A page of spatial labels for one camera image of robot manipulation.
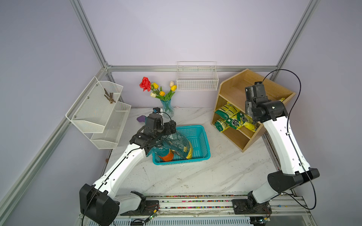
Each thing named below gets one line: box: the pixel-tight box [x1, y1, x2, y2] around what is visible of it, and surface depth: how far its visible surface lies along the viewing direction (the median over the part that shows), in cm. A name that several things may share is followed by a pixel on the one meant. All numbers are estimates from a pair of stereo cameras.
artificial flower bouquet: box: [139, 76, 177, 102], surface depth 90 cm
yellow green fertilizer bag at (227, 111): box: [214, 103, 240, 120], surface depth 95 cm
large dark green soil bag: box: [160, 132, 193, 160], surface depth 81 cm
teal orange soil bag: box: [146, 146, 176, 162], surface depth 81 cm
